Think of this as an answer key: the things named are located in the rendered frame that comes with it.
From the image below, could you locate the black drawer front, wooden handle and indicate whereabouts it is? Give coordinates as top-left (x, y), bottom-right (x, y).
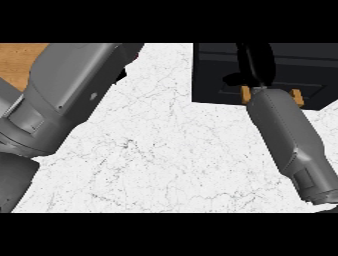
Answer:
top-left (191, 59), bottom-right (338, 112)

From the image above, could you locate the black drawer cabinet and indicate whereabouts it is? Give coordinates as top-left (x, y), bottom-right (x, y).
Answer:
top-left (191, 43), bottom-right (338, 112)

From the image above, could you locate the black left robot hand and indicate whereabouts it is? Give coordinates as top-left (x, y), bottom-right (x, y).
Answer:
top-left (110, 43), bottom-right (146, 84)

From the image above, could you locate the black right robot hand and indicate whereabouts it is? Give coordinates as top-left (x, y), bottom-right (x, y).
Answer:
top-left (221, 43), bottom-right (277, 90)

